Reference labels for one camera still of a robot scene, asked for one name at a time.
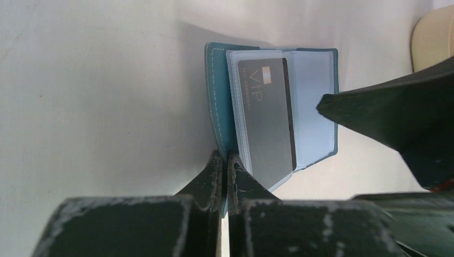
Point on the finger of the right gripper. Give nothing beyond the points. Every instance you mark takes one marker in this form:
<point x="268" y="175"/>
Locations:
<point x="412" y="115"/>

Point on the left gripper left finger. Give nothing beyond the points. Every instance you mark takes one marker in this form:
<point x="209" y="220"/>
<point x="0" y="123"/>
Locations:
<point x="185" y="224"/>

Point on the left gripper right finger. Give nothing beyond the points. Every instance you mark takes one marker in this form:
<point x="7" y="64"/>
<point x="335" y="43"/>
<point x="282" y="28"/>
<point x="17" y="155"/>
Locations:
<point x="261" y="224"/>

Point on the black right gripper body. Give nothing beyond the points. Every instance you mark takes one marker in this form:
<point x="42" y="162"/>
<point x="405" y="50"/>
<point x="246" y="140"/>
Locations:
<point x="422" y="222"/>

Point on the blue leather card holder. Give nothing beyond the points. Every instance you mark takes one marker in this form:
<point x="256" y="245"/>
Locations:
<point x="313" y="73"/>

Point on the grey VIP credit card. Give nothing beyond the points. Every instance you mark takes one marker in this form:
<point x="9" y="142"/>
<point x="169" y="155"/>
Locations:
<point x="268" y="118"/>

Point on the beige oval tray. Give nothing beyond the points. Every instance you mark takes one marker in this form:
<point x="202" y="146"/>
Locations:
<point x="432" y="38"/>

